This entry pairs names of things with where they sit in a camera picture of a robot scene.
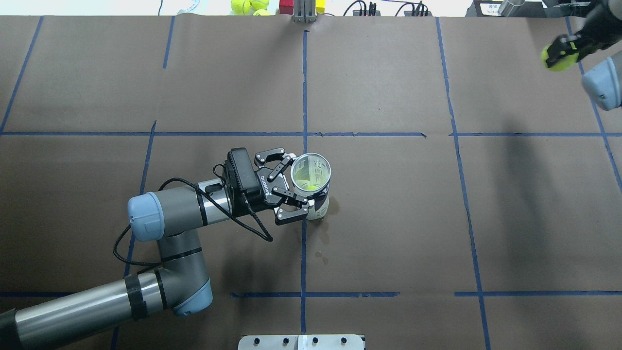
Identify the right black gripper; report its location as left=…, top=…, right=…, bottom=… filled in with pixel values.
left=551, top=0, right=622, bottom=64

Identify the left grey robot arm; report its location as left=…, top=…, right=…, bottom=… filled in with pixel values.
left=1, top=147, right=325, bottom=350

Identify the clear tennis ball can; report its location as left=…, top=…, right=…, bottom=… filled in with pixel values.
left=290, top=153, right=331, bottom=221

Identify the red cube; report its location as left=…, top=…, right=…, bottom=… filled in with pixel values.
left=278, top=0, right=294, bottom=15

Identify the yellow cube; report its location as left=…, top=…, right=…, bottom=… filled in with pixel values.
left=315, top=0, right=327, bottom=14

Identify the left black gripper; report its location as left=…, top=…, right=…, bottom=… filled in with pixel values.
left=226, top=148, right=315, bottom=226

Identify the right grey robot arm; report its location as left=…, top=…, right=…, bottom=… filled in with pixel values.
left=541, top=0, right=622, bottom=111

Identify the yellow tennis ball on desk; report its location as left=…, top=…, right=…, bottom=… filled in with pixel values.
left=230, top=0, right=252, bottom=16

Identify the yellow Wilson tennis ball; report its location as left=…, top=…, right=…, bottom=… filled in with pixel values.
left=540, top=44, right=578, bottom=72

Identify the aluminium frame post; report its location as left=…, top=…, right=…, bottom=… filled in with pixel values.
left=293, top=0, right=317, bottom=23

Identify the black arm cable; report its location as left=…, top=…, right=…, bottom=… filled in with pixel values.
left=112, top=163, right=274, bottom=267

